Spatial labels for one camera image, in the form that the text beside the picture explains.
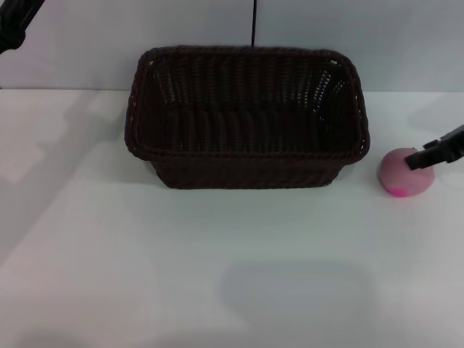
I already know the black vertical wall strip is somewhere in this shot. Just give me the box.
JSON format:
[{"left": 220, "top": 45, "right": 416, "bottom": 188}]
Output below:
[{"left": 250, "top": 0, "right": 257, "bottom": 48}]

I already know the pink round peach toy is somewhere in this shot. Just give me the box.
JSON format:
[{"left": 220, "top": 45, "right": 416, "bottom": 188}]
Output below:
[{"left": 377, "top": 146, "right": 435, "bottom": 199}]

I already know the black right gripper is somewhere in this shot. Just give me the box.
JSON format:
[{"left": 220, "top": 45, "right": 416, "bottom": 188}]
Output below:
[{"left": 405, "top": 125, "right": 464, "bottom": 171}]

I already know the dark brown woven basket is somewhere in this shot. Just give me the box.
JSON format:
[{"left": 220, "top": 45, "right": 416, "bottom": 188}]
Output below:
[{"left": 123, "top": 44, "right": 371, "bottom": 189}]

